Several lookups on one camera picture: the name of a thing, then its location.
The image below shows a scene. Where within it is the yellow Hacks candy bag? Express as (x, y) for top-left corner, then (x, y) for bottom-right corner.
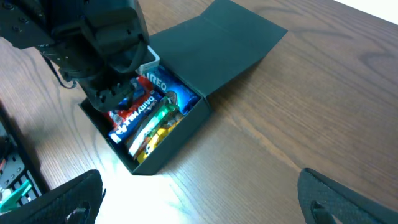
(136, 114), (183, 164)

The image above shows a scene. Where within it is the red candy bag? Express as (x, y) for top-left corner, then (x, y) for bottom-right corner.
(103, 76), (154, 128)

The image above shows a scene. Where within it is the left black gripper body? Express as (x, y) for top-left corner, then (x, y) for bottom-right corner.
(38, 0), (149, 112)

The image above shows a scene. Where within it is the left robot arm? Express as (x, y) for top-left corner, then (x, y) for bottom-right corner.
(1, 0), (149, 112)

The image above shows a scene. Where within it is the green chocolate bar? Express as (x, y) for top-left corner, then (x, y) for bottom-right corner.
(126, 96), (179, 159)

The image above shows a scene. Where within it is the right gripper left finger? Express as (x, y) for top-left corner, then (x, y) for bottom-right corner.
(1, 169), (106, 224)

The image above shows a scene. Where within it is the blue wafer snack bar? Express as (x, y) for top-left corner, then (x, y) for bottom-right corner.
(143, 65), (200, 115)

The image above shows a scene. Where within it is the Dairy Milk chocolate bar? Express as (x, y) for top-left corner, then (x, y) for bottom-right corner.
(108, 90), (162, 144)

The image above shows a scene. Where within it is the dark green box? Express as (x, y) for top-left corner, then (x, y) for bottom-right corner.
(80, 0), (286, 175)

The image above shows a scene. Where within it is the blue Eclipse mints box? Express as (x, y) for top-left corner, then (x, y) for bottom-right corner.
(116, 78), (146, 110)

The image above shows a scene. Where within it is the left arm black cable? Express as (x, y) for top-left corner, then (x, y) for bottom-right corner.
(42, 54), (78, 90)

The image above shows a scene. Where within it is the black mounting rail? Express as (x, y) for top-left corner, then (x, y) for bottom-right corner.
(1, 106), (49, 215)

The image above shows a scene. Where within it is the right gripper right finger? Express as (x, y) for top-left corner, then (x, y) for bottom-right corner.
(297, 168), (397, 223)

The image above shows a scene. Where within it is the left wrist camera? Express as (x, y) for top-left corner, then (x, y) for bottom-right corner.
(136, 46), (160, 75)

